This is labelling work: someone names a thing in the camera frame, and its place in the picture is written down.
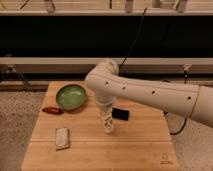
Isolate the wooden table board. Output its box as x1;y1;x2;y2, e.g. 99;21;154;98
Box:
21;91;179;171

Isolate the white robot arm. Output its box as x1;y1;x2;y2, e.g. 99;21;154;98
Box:
85;59;213;128

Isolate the black hanging cable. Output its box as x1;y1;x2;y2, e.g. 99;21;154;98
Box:
119;7;148;67

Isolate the black rectangular block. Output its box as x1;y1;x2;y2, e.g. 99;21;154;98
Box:
112;108;129;121

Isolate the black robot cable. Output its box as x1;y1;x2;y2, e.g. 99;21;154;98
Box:
163;111;188;136

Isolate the white sponge block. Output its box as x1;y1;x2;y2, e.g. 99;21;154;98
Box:
55;127;70;150

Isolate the green bowl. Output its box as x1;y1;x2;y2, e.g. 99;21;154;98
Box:
55;84;87;111

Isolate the red chili pepper toy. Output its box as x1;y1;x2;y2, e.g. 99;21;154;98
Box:
42;107;64;115

